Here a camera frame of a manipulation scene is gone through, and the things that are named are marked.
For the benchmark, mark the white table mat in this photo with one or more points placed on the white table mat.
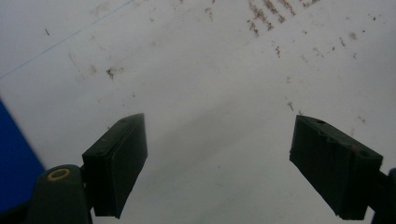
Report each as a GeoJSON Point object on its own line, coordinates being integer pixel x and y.
{"type": "Point", "coordinates": [211, 93]}

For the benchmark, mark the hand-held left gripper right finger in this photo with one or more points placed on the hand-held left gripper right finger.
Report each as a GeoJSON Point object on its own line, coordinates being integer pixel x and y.
{"type": "Point", "coordinates": [333, 168]}

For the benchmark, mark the cardboard box with blue sides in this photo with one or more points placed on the cardboard box with blue sides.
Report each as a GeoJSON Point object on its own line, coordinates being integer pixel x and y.
{"type": "Point", "coordinates": [15, 161]}

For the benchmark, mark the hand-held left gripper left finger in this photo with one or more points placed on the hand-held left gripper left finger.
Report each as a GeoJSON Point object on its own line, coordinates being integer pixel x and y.
{"type": "Point", "coordinates": [115, 168]}

